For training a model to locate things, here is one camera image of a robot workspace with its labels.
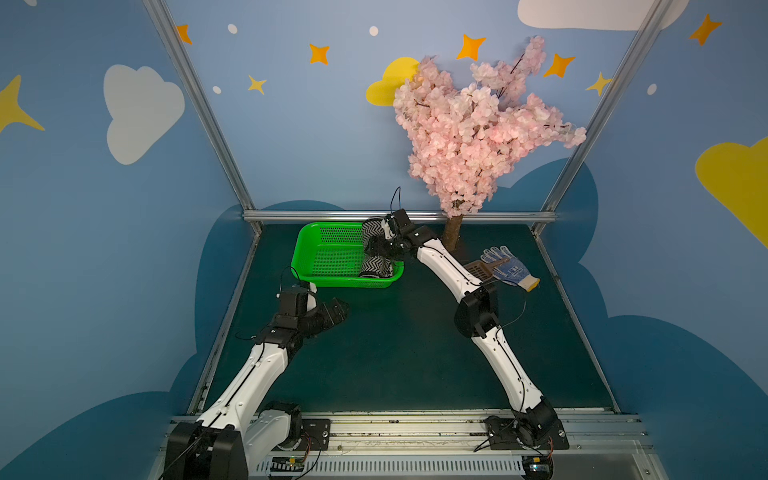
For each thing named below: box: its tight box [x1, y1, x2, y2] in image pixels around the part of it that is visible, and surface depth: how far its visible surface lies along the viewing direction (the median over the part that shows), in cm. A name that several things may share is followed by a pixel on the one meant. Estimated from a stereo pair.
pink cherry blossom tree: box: [394, 37, 586, 251], surface depth 75 cm
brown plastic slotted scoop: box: [463, 260, 504, 282], surface depth 111 cm
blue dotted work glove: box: [480, 245, 541, 292], surface depth 110 cm
